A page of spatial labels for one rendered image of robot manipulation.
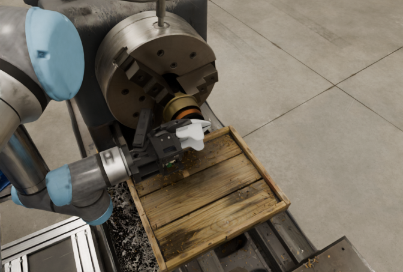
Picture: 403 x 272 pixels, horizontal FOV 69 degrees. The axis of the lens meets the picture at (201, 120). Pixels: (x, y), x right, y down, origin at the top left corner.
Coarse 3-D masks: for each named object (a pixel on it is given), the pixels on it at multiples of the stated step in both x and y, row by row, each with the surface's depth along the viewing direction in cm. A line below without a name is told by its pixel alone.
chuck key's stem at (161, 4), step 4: (160, 0) 65; (164, 0) 65; (156, 4) 66; (160, 4) 65; (164, 4) 66; (156, 8) 67; (160, 8) 66; (164, 8) 67; (156, 12) 67; (160, 12) 67; (164, 12) 67; (160, 16) 67; (164, 16) 68; (160, 20) 68; (160, 24) 69
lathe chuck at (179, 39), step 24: (144, 24) 70; (168, 24) 71; (120, 48) 68; (144, 48) 67; (168, 48) 70; (192, 48) 73; (120, 72) 68; (168, 72) 75; (120, 96) 73; (144, 96) 77; (120, 120) 79
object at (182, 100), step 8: (176, 96) 72; (184, 96) 70; (192, 96) 72; (168, 104) 69; (176, 104) 69; (184, 104) 68; (192, 104) 69; (168, 112) 70; (176, 112) 68; (184, 112) 67; (192, 112) 68; (200, 112) 70; (168, 120) 70
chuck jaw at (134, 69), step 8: (120, 56) 68; (128, 56) 67; (120, 64) 67; (128, 64) 68; (136, 64) 66; (128, 72) 67; (136, 72) 66; (144, 72) 67; (152, 72) 71; (136, 80) 67; (144, 80) 68; (152, 80) 68; (160, 80) 71; (144, 88) 69; (152, 88) 68; (160, 88) 69; (168, 88) 71; (152, 96) 70; (160, 96) 70; (168, 96) 69; (160, 104) 70
